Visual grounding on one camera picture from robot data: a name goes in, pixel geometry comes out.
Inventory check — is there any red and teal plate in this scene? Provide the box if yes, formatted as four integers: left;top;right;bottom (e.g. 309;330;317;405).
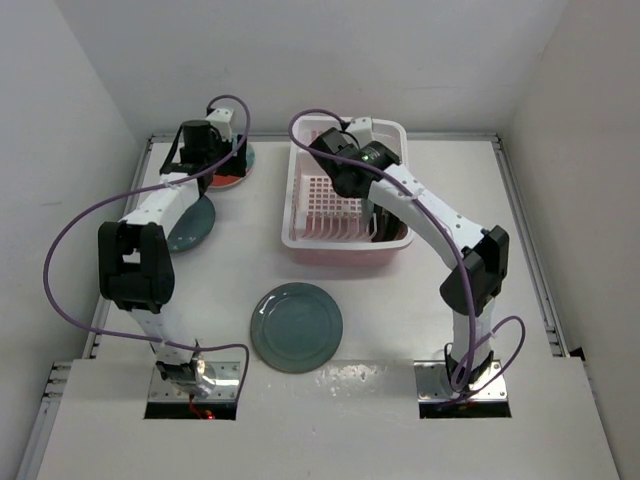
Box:
208;141;256;190

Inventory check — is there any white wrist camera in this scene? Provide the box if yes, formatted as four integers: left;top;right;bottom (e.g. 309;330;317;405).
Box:
344;117;373;148
205;107;234;142

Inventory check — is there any metal base plate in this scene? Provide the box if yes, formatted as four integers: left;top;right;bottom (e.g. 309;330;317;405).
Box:
148;360;241;403
414;361;508;406

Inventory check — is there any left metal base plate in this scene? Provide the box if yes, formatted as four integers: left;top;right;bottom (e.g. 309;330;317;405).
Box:
148;360;241;403

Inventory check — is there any grey-green plate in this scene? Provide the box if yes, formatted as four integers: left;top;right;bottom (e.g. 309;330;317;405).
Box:
369;204;388;243
250;282;344;374

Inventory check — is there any aluminium frame rail right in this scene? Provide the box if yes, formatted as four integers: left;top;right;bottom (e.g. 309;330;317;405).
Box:
492;136;586;362

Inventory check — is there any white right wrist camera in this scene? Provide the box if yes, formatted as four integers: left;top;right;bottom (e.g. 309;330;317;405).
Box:
344;117;373;148

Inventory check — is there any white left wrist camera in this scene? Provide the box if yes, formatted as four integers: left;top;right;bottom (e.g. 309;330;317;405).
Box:
205;107;234;142

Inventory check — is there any aluminium frame rail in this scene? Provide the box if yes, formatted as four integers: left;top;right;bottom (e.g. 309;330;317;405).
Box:
17;142;164;479
492;136;586;362

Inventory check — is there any dark teal speckled plate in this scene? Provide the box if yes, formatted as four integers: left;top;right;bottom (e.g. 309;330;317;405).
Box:
167;196;216;255

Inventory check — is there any white pink dish rack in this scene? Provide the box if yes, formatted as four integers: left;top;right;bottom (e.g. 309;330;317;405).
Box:
281;114;414;267

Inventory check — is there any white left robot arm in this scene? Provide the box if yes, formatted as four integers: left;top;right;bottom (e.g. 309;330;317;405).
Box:
98;109;239;399

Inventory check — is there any aluminium frame rail left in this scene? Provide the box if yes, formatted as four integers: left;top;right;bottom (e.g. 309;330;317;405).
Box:
17;142;164;479

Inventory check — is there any black small plate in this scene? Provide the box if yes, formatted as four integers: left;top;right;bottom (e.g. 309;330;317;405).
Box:
382;211;405;242

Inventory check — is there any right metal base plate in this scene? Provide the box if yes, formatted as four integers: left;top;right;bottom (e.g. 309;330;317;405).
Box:
414;361;508;406

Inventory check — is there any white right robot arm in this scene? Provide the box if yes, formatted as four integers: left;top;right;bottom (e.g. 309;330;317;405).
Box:
305;128;510;392

